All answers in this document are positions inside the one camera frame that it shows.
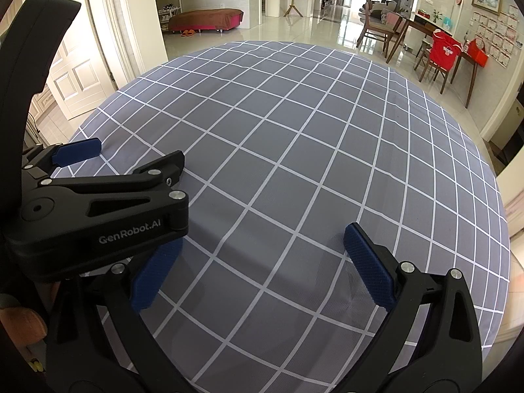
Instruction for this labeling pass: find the wooden dining chair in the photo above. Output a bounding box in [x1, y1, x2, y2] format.
[356, 8, 406, 56]

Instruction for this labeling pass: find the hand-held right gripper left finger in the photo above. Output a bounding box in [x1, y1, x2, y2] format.
[46, 237, 185, 393]

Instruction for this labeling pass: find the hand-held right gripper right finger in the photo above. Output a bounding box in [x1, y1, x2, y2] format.
[344, 222, 484, 393]

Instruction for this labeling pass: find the wooden chair with red cover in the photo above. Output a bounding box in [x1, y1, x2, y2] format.
[413, 29, 463, 94]

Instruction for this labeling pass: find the grey armchair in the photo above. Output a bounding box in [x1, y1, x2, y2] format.
[358, 0, 400, 21]

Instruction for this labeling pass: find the white panelled entrance door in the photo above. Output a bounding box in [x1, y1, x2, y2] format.
[35, 20, 119, 121]

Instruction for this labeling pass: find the group of wall certificates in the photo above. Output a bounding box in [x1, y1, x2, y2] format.
[471, 4, 524, 68]

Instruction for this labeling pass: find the dark wooden dining table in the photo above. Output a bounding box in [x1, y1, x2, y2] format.
[387, 12, 490, 109]

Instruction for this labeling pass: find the grey checked tablecloth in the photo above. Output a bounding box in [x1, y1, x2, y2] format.
[49, 40, 510, 393]

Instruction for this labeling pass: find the person's left hand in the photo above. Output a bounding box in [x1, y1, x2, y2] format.
[0, 305, 49, 348]

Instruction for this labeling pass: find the red gift bag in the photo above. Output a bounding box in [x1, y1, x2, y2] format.
[467, 38, 490, 68]

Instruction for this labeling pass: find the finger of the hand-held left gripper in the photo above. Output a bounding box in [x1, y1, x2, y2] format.
[24, 138, 102, 178]
[38, 151, 190, 224]

